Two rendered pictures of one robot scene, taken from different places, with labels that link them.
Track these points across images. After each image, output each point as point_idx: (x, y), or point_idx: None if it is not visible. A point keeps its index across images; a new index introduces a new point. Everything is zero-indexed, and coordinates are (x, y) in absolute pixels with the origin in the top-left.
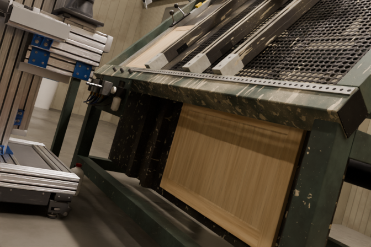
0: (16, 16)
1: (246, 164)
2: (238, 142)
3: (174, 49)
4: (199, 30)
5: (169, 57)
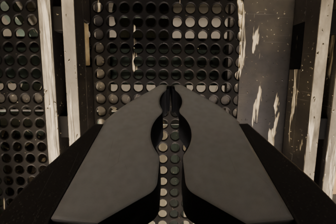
0: None
1: None
2: None
3: (309, 16)
4: (298, 137)
5: None
